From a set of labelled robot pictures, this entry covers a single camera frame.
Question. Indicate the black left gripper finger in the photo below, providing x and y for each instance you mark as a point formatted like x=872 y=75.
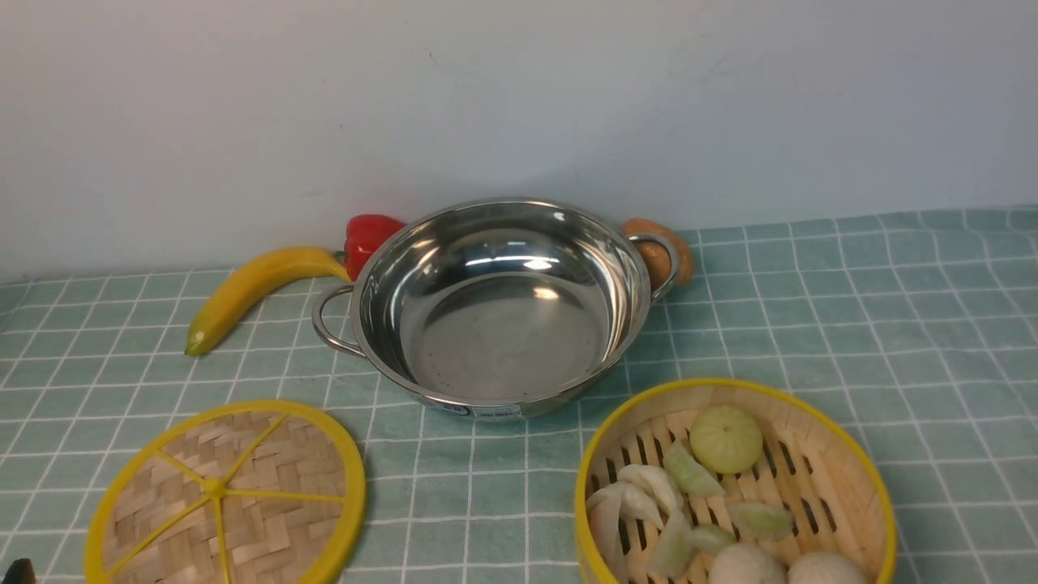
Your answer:
x=21 y=571

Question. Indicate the yellow woven steamer lid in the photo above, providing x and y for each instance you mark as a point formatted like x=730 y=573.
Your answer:
x=264 y=491

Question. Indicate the bamboo steamer basket yellow rim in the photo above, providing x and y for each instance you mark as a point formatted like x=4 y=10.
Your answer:
x=809 y=465

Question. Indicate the stainless steel pot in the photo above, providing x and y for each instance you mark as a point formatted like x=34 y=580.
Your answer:
x=498 y=310

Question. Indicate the yellow banana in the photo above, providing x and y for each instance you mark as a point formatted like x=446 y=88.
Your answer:
x=253 y=281

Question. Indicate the red bell pepper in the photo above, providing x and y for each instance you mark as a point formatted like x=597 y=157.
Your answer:
x=364 y=235

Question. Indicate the white dumpling left edge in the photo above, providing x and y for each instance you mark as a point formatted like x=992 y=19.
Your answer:
x=603 y=515

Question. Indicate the white dumpling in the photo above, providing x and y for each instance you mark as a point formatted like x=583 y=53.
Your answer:
x=649 y=494

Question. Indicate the green dumpling lower left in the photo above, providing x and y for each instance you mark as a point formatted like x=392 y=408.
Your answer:
x=674 y=549

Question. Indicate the green dumpling upper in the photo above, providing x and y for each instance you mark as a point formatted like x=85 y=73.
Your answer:
x=689 y=475

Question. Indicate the small green dumpling centre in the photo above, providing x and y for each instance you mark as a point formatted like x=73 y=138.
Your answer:
x=710 y=539

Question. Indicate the round green bun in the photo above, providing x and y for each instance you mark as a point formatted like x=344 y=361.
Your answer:
x=726 y=439

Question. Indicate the white bun left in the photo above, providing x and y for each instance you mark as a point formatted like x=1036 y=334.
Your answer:
x=745 y=563

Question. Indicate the white bun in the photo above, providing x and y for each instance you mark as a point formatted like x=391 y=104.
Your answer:
x=825 y=567
x=745 y=563

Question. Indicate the green dumpling right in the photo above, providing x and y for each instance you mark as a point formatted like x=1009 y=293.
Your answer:
x=762 y=521

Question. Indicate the white bun right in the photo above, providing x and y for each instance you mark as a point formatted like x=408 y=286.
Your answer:
x=825 y=567

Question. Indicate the green checkered tablecloth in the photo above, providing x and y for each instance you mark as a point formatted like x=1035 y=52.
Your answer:
x=914 y=331

